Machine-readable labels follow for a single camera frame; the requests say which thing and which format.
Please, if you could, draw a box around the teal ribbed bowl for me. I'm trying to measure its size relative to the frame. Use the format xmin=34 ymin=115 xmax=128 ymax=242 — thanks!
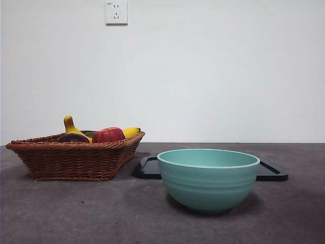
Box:
xmin=156 ymin=149 xmax=261 ymax=214

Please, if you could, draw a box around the dark purple plum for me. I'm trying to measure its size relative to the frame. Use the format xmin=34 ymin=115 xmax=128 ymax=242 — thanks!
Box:
xmin=56 ymin=133 xmax=91 ymax=144

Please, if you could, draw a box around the black rectangular tray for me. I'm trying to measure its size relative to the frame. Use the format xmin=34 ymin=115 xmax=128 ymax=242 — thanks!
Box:
xmin=133 ymin=156 xmax=289 ymax=181

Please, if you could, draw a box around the red apple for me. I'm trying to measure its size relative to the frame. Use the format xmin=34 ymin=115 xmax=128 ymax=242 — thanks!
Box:
xmin=91 ymin=126 xmax=126 ymax=143

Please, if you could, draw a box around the yellow banana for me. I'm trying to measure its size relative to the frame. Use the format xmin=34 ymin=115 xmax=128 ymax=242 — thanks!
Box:
xmin=63 ymin=114 xmax=141 ymax=143

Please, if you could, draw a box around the brown wicker basket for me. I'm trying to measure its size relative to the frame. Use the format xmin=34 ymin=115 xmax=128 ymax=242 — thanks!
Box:
xmin=6 ymin=131 xmax=146 ymax=181

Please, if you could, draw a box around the white wall socket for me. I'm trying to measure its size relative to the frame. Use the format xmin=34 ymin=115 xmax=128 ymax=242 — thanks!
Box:
xmin=105 ymin=0 xmax=128 ymax=25

